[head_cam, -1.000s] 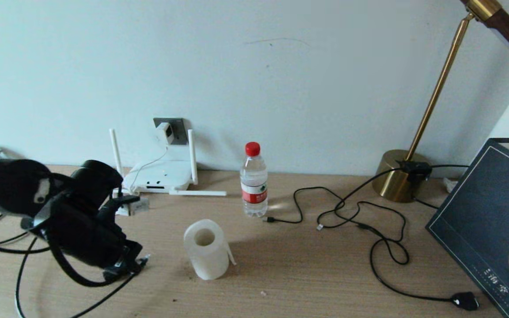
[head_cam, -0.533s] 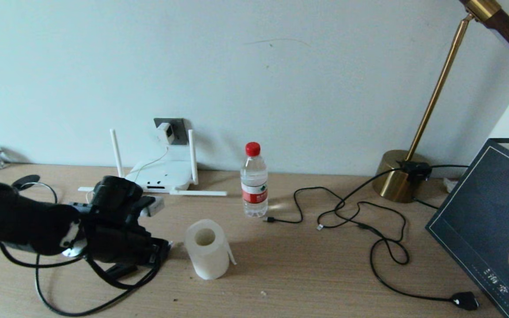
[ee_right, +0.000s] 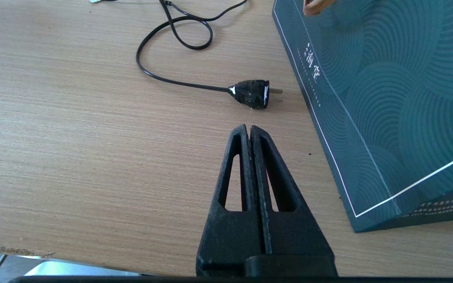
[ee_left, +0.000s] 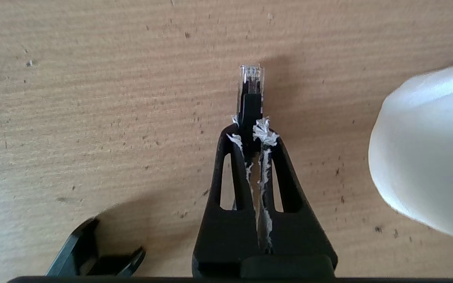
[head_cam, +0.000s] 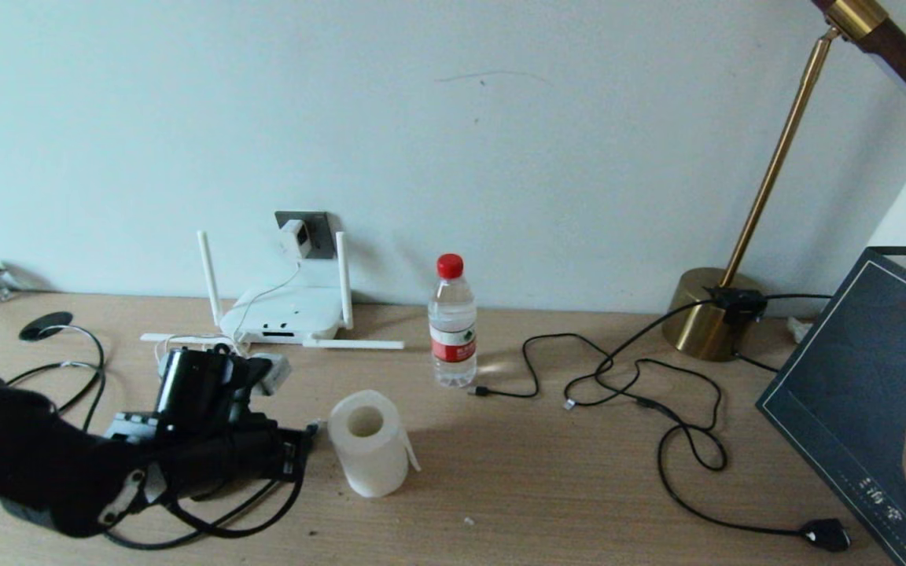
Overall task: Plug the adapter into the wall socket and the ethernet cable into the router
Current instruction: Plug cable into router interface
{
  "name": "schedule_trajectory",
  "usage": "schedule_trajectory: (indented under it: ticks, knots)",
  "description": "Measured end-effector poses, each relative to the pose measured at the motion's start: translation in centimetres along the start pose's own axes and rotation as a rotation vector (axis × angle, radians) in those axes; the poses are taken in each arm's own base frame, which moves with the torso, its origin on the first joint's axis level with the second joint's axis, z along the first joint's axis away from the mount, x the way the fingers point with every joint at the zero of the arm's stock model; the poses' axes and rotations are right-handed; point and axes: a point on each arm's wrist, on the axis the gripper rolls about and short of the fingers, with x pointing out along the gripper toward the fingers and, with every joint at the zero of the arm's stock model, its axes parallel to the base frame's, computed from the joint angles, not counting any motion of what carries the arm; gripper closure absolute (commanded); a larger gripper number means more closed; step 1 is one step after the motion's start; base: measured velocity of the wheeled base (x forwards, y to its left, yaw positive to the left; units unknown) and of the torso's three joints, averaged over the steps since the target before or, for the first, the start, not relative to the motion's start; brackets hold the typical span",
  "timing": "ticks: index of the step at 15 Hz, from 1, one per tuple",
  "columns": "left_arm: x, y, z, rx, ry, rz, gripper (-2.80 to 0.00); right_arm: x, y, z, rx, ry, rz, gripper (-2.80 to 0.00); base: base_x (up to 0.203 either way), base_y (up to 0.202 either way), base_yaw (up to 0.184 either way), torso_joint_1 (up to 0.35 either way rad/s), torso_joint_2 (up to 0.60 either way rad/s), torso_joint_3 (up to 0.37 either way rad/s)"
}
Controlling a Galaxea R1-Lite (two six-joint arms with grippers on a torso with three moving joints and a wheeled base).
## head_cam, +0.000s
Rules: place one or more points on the white router with antennas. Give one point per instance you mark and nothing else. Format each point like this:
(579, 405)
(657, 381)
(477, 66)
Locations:
(288, 314)

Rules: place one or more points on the white power adapter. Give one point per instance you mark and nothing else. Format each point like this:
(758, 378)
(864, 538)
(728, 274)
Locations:
(296, 238)

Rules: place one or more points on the grey wall socket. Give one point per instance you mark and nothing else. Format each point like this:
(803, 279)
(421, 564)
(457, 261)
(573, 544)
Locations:
(323, 236)

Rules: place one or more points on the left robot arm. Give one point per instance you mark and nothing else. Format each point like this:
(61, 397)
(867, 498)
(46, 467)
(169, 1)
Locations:
(12, 448)

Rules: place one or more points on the dark blue gift bag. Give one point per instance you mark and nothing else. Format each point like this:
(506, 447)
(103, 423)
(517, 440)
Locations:
(838, 377)

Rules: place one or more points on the clear water bottle red cap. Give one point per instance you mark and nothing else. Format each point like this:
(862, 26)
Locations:
(453, 330)

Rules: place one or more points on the small white crumpled item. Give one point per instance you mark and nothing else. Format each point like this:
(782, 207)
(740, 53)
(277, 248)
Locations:
(801, 328)

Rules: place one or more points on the black round desk grommet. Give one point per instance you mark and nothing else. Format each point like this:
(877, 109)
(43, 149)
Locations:
(44, 326)

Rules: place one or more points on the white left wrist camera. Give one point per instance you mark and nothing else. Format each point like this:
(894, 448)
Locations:
(274, 373)

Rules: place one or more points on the white toilet paper roll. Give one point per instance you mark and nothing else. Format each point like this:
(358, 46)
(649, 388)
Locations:
(369, 462)

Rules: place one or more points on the brass desk lamp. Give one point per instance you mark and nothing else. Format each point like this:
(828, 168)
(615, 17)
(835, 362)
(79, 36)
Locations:
(701, 322)

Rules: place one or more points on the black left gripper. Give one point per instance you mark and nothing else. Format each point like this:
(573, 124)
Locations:
(201, 456)

